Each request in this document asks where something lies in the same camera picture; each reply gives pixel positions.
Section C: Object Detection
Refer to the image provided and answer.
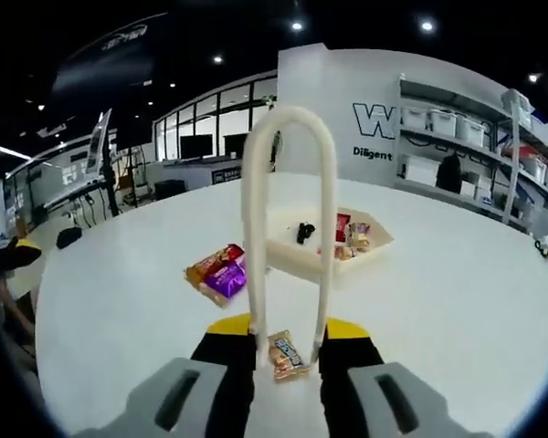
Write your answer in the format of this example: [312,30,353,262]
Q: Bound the cream container tray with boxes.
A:
[263,206,395,278]

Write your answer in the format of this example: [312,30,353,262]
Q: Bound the large white carton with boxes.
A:
[402,153,439,187]

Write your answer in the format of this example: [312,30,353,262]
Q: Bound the large red orange snack packet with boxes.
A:
[184,243,247,287]

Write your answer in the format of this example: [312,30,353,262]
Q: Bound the grey metal shelving rack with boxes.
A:
[396,75,548,224]

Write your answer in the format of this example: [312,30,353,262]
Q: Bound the small black pouch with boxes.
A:
[56,226,83,251]

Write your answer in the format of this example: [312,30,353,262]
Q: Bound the brown purple snack packet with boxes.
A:
[348,221,373,253]

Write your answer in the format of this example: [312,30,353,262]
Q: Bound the grey office counter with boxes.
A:
[145,157,278,202]

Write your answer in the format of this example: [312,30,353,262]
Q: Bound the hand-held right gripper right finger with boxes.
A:
[317,318,476,438]

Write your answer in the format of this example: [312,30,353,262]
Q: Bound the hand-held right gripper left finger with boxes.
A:
[70,313,260,438]

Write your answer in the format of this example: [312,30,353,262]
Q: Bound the dark hanging banner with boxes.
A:
[49,11,171,95]

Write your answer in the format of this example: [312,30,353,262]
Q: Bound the black monitor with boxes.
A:
[179,133,215,160]
[223,133,248,159]

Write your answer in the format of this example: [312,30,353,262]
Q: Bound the row of white storage boxes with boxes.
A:
[401,90,548,204]

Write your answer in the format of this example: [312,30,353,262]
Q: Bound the black tripod stand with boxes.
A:
[98,136,122,219]

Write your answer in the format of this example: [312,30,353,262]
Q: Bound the tilted monitor on stand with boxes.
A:
[84,108,114,175]

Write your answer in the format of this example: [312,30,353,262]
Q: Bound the black candy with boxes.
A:
[294,221,317,245]

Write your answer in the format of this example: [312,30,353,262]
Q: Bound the hanging bag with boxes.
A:
[267,130,287,173]

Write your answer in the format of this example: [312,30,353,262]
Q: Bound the cream food tongs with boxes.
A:
[238,103,338,371]

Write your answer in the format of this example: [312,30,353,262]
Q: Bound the red food snack bar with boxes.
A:
[334,212,353,244]

